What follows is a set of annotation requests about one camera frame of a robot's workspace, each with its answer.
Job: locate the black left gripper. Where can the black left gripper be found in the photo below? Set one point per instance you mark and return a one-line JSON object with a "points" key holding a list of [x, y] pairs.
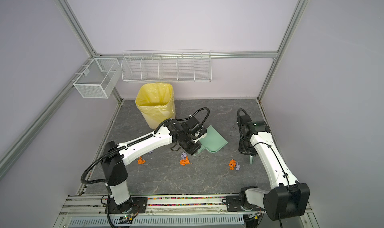
{"points": [[192, 151]]}

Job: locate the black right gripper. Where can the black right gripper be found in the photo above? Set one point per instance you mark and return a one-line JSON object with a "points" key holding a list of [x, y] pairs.
{"points": [[241, 148]]}

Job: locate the green hand brush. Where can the green hand brush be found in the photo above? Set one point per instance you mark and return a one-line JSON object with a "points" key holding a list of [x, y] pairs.
{"points": [[251, 159]]}

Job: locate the green plastic dustpan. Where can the green plastic dustpan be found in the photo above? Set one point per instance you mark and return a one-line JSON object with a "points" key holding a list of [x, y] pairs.
{"points": [[212, 142]]}

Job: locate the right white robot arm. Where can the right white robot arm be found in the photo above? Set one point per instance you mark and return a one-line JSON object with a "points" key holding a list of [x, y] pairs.
{"points": [[287, 197]]}

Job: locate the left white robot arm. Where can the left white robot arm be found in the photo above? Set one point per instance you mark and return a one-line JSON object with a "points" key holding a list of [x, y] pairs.
{"points": [[110, 168]]}

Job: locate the orange paper scrap right front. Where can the orange paper scrap right front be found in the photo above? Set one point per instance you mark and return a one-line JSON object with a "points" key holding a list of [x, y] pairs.
{"points": [[232, 164]]}

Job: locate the orange paper scrap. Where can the orange paper scrap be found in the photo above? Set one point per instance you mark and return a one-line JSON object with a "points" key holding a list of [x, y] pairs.
{"points": [[232, 164], [141, 161], [184, 161]]}

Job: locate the purple paper scrap right front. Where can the purple paper scrap right front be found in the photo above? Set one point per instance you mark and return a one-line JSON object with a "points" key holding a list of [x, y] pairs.
{"points": [[238, 166]]}

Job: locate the orange paper scrap centre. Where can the orange paper scrap centre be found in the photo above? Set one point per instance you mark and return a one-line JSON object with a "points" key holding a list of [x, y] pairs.
{"points": [[184, 161]]}

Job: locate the beige bin with yellow bag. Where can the beige bin with yellow bag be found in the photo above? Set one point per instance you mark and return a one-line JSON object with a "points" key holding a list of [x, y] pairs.
{"points": [[156, 102]]}

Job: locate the orange paper scrap left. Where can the orange paper scrap left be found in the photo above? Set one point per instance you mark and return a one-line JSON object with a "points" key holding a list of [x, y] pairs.
{"points": [[141, 161]]}

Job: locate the small white mesh basket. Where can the small white mesh basket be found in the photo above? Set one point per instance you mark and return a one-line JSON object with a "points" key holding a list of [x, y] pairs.
{"points": [[99, 78]]}

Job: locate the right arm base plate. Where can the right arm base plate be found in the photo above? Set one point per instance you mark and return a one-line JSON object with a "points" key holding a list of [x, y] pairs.
{"points": [[234, 203]]}

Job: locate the long white wire basket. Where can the long white wire basket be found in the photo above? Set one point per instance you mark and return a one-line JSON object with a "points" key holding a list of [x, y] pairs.
{"points": [[166, 66]]}

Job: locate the white vented cable duct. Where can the white vented cable duct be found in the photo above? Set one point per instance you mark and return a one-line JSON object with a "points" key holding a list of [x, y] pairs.
{"points": [[157, 221]]}

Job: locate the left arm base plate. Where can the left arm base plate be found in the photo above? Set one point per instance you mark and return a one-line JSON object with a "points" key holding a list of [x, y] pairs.
{"points": [[135, 205]]}

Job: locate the aluminium front rail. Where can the aluminium front rail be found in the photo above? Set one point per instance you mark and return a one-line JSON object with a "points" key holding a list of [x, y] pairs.
{"points": [[167, 205]]}

